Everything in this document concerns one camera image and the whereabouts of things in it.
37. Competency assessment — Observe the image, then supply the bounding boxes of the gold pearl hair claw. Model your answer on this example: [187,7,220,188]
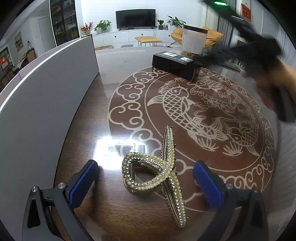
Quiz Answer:
[121,126,187,228]

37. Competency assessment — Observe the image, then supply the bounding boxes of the person right hand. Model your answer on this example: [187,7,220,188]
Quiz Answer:
[254,61,296,110]

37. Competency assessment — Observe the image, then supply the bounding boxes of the black rectangular box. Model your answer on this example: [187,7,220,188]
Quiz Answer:
[152,51,201,81]

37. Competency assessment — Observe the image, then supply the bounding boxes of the yellow lounge chair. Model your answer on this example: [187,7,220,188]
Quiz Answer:
[171,26,224,48]

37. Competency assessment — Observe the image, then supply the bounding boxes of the yellow bench stool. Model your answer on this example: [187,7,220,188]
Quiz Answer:
[135,36,163,47]

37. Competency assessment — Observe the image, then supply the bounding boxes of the black television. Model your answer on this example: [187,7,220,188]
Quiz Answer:
[115,9,156,29]

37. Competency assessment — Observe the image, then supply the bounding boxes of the white tv cabinet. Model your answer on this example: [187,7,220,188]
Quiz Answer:
[93,29,173,48]

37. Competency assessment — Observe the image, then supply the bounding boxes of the green potted plant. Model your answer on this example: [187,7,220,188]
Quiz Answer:
[94,20,111,34]

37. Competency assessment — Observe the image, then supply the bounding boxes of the dark glass display cabinet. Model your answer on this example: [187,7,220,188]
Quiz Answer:
[49,0,80,46]

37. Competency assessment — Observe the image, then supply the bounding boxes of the red wall decoration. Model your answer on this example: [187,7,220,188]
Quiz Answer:
[240,4,251,22]

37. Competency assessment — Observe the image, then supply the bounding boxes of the white storage bin wall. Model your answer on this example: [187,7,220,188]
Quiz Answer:
[1,35,99,240]

